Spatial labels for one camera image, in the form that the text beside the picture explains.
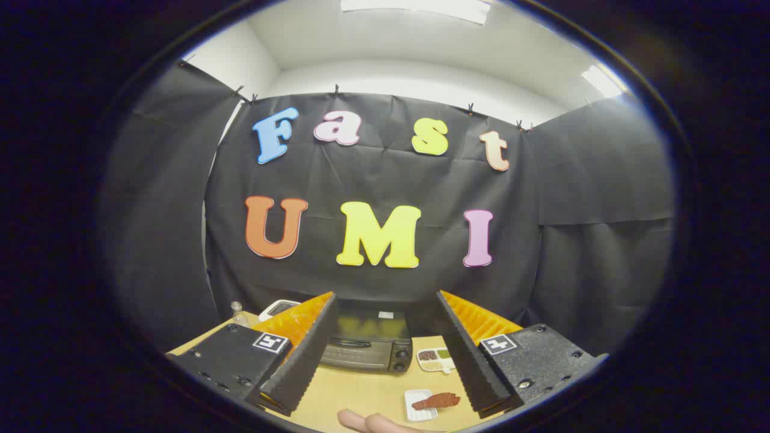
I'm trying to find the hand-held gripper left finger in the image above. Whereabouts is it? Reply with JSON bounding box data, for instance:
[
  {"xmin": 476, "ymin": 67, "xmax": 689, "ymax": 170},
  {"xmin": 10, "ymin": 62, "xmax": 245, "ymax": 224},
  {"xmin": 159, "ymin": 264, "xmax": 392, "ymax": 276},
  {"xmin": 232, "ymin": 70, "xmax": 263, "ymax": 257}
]
[{"xmin": 165, "ymin": 292, "xmax": 339, "ymax": 417}]

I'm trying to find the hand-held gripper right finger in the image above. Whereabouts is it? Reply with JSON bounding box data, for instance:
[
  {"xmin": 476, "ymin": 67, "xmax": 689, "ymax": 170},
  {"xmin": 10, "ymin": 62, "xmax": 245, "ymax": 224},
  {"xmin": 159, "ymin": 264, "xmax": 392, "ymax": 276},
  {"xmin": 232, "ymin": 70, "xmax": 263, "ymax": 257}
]
[{"xmin": 436, "ymin": 290, "xmax": 608, "ymax": 420}]

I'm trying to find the large ceiling light panel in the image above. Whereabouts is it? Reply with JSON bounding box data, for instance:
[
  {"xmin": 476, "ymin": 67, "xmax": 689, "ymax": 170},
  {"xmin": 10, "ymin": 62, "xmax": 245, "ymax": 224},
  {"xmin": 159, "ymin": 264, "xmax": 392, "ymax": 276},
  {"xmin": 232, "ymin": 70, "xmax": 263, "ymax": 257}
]
[{"xmin": 340, "ymin": 0, "xmax": 491, "ymax": 26}]

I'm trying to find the white divided bean dish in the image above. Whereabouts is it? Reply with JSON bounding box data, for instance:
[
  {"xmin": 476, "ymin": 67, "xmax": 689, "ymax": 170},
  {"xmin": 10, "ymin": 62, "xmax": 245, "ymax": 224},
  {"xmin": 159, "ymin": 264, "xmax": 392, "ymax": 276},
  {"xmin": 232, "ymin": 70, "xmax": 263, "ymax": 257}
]
[{"xmin": 417, "ymin": 348, "xmax": 453, "ymax": 375}]

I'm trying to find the white bread toaster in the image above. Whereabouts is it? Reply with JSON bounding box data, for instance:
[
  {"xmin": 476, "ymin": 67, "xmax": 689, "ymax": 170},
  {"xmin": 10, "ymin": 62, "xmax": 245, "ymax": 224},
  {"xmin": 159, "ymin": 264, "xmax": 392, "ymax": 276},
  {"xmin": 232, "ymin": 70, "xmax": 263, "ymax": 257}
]
[{"xmin": 259, "ymin": 299, "xmax": 301, "ymax": 322}]

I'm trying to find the small ceiling light panel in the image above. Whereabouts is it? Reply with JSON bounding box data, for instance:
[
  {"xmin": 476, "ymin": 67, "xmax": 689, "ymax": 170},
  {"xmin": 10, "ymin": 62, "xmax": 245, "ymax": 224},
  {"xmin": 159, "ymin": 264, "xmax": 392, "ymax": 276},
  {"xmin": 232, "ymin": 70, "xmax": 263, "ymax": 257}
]
[{"xmin": 581, "ymin": 65, "xmax": 624, "ymax": 99}]

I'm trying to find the white rectangular tray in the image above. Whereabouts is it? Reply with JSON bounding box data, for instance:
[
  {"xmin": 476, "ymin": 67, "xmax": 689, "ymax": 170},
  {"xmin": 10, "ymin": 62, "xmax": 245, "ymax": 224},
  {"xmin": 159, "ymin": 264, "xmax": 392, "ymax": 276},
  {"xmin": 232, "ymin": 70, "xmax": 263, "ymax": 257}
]
[{"xmin": 404, "ymin": 388, "xmax": 439, "ymax": 423}]

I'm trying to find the black toaster oven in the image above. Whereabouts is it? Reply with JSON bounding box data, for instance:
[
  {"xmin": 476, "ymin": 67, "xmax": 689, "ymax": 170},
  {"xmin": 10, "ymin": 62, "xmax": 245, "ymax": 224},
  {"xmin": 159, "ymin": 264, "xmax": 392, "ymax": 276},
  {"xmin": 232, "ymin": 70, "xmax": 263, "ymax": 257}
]
[{"xmin": 319, "ymin": 301, "xmax": 414, "ymax": 375}]

